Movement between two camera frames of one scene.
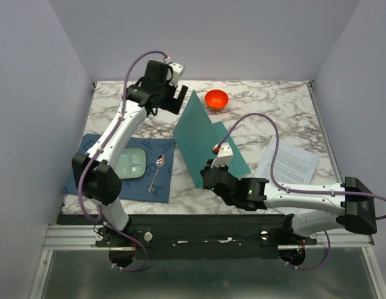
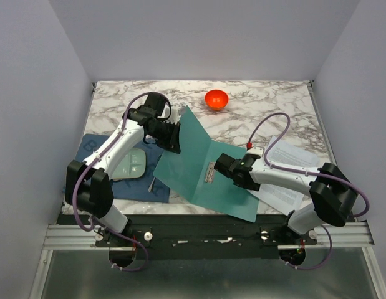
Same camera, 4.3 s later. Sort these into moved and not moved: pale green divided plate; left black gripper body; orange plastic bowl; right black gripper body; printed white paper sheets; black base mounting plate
Moved: right black gripper body; left black gripper body
Not moved: printed white paper sheets; black base mounting plate; orange plastic bowl; pale green divided plate
